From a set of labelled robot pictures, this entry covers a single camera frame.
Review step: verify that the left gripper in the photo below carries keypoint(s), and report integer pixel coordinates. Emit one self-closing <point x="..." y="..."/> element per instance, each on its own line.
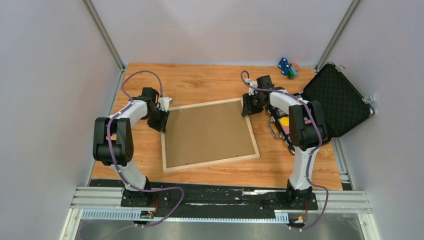
<point x="160" y="126"/>

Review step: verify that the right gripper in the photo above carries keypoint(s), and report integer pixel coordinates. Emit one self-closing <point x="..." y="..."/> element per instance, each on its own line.
<point x="248" y="109"/>

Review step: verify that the wooden backing board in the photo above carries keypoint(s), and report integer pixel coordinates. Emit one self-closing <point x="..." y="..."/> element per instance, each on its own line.
<point x="208" y="132"/>

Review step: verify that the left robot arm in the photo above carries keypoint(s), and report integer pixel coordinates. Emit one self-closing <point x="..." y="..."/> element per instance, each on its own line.
<point x="113" y="143"/>

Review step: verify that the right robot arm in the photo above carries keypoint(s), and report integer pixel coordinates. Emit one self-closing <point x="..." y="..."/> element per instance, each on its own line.
<point x="299" y="185"/>

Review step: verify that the poker chip tray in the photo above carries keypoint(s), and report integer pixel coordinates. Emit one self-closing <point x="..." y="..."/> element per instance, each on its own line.
<point x="281" y="126"/>

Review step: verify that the colourful toy blocks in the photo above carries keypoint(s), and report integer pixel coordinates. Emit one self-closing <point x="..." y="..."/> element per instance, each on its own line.
<point x="287" y="68"/>

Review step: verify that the black foam-lined case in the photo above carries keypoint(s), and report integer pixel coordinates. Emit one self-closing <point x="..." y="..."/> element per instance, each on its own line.
<point x="344" y="108"/>

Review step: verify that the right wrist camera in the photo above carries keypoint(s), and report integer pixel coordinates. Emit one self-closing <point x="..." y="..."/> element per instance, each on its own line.
<point x="253" y="85"/>

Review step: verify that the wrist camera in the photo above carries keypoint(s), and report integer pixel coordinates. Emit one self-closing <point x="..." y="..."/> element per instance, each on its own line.
<point x="253" y="85"/>
<point x="164" y="103"/>

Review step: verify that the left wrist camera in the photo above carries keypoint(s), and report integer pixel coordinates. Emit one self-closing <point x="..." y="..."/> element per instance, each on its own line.
<point x="164" y="103"/>

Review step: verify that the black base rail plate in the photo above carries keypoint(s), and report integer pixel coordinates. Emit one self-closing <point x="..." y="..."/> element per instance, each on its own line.
<point x="189" y="200"/>

